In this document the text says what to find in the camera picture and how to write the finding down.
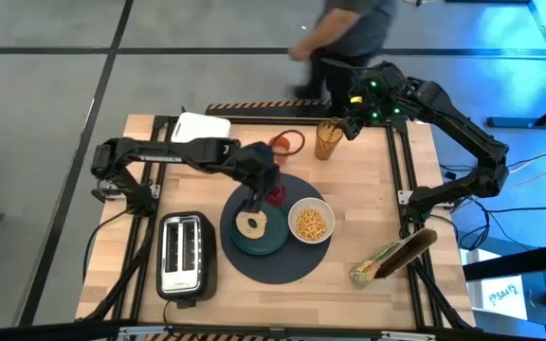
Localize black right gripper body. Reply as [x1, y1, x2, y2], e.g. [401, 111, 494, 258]
[347, 69, 405, 125]

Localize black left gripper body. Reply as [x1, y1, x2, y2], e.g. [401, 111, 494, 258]
[229, 140, 282, 194]

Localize bagel half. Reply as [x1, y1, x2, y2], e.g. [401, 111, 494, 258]
[234, 208, 270, 241]

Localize colourful cereal bag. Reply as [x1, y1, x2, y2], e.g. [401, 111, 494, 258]
[348, 227, 440, 291]

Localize small red jar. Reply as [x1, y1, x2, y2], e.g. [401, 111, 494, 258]
[264, 184, 288, 208]

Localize orange plastic cup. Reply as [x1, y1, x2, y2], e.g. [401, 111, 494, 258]
[267, 129, 307, 166]

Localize dark green plate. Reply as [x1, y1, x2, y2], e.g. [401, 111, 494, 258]
[228, 200, 291, 258]

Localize white ceramic bowl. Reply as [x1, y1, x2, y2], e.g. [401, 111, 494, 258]
[287, 196, 337, 246]

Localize yellow cereal balls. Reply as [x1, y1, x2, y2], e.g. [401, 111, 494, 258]
[296, 206, 328, 242]

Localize black yellow hazard strip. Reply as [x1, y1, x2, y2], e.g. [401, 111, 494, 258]
[143, 332, 275, 341]
[205, 99, 335, 118]

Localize person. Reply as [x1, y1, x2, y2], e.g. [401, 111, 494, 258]
[287, 0, 399, 103]

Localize round dark woven placemat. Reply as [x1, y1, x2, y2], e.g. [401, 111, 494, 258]
[219, 171, 334, 286]

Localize white plastic box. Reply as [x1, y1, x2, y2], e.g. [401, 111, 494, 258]
[170, 111, 233, 145]

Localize black and silver toaster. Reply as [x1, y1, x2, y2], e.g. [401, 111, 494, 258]
[155, 210, 219, 305]

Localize black side desk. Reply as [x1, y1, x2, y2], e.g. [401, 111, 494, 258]
[461, 135, 546, 341]

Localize white paper sign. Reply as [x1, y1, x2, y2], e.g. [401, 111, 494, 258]
[480, 275, 529, 320]

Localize black aluminium table frame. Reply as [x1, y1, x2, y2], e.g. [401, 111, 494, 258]
[74, 114, 476, 333]

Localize black toaster power cable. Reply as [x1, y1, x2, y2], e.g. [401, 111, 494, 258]
[160, 298, 182, 335]

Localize black floor cable bundle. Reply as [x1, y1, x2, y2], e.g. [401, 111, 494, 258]
[438, 150, 546, 252]

